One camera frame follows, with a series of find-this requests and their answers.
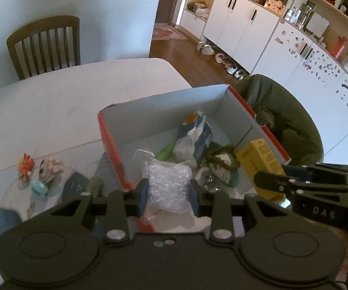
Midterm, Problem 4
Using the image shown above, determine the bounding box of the green plastic item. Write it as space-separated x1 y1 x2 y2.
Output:
155 143 175 161

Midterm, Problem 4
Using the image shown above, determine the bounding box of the red patterned doormat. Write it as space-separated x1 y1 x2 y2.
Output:
152 24 187 41

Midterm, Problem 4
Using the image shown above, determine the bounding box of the brown braided wreath ring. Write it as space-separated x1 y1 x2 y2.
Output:
206 144 241 172

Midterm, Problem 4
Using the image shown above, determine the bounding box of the red dragon keychain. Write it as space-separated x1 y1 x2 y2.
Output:
18 153 35 180

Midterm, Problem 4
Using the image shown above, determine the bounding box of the teal oval plastic case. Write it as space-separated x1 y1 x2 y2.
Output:
30 179 49 198

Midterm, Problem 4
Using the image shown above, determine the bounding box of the dark green jacket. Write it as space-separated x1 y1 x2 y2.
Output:
233 74 324 166

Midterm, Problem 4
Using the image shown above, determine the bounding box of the dark wooden chair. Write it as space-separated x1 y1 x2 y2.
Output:
6 15 81 80

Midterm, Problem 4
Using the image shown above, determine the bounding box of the white bunny plush toy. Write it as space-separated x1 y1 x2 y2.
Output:
38 158 64 183

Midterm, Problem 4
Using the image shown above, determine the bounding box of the red water bottle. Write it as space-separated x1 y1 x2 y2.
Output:
330 36 348 60

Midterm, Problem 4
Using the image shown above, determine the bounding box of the red and white cardboard box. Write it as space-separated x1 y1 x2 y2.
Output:
97 84 292 233

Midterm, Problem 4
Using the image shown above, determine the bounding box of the yellow small carton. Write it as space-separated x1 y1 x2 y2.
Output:
234 138 285 202

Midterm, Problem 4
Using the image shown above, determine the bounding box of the white cabinet wall unit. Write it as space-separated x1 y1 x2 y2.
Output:
187 0 348 160

